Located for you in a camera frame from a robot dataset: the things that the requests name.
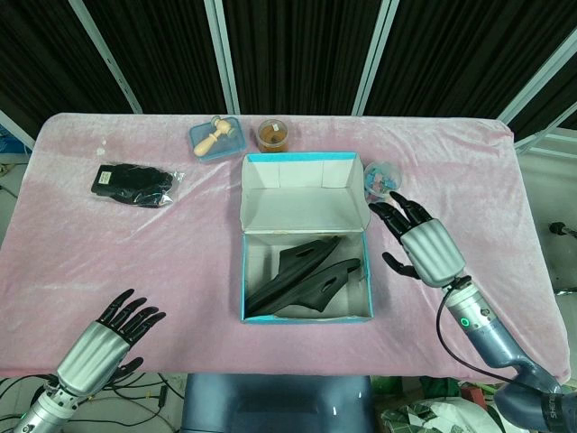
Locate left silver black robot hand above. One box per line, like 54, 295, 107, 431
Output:
57, 289, 167, 399

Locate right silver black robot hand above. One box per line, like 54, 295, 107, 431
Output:
369, 190, 467, 288

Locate turquoise cardboard shoe box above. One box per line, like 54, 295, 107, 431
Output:
237, 152, 376, 324

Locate clear cup with coloured pieces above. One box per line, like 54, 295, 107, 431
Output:
362, 161, 404, 204

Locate pink velvet tablecloth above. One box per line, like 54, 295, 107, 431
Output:
0, 112, 572, 382

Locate crumpled green white bags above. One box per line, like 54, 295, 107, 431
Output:
372, 376, 499, 433

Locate black gloves in plastic bag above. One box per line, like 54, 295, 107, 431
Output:
89, 160, 188, 211

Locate dark blue robot torso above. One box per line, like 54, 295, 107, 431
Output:
181, 373, 376, 433

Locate black pleated curtain panel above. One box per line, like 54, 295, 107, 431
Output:
363, 0, 577, 141
0, 0, 137, 139
83, 0, 232, 115
224, 0, 385, 116

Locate clear jar with amber contents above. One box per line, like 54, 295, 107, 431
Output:
256, 118, 290, 153

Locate blue lidded plastic container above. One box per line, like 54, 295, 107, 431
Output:
188, 115, 247, 165

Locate small wooden mallet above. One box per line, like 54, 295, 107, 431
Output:
193, 117, 238, 158

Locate black floor cable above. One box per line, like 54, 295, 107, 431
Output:
105, 381, 182, 410

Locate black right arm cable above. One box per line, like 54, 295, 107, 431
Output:
435, 275, 519, 387

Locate white metal frame rail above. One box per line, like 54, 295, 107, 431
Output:
0, 107, 36, 152
513, 127, 577, 155

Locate white metal frame post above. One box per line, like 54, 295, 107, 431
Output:
498, 42, 577, 128
202, 0, 243, 114
68, 0, 144, 115
351, 0, 400, 116

